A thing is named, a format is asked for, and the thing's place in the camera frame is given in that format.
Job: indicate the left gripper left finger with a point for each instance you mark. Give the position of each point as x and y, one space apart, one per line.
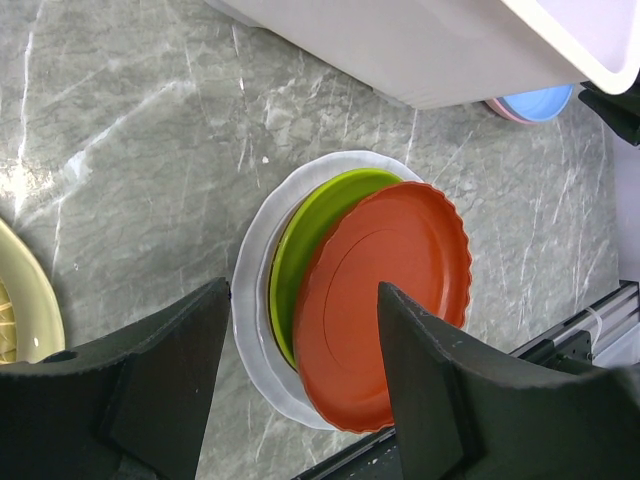
132 404

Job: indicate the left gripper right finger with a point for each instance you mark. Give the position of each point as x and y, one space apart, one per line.
465 410

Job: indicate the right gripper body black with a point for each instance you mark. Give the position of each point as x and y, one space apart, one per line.
619 112

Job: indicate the white plastic bin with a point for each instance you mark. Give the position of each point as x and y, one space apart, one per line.
431 54

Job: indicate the pink plate under blue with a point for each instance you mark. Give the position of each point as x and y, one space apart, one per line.
500 108

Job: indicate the cream plate under mat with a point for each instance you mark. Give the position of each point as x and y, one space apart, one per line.
38 320

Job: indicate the white plate under stack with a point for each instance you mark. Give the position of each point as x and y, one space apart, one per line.
267 368

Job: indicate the woven bamboo mat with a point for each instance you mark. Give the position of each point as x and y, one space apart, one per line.
8 339

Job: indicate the red scalloped plate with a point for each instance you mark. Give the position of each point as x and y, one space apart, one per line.
409 235

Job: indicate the green plate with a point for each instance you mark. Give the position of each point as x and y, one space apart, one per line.
311 221

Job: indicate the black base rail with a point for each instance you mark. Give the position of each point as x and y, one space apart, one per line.
377 457

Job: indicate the aluminium frame rail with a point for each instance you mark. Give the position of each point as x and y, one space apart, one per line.
605 334

